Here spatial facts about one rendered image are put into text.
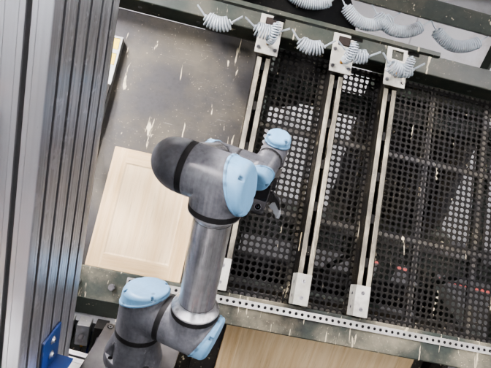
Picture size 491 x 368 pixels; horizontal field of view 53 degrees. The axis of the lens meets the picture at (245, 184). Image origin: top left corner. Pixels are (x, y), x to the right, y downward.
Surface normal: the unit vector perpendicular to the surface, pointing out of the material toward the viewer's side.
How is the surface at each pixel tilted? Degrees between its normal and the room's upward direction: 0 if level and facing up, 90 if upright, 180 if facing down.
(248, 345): 90
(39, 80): 90
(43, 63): 90
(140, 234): 57
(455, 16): 90
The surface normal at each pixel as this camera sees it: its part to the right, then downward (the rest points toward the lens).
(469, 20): 0.03, 0.37
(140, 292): 0.12, -0.95
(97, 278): 0.15, -0.19
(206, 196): -0.36, 0.38
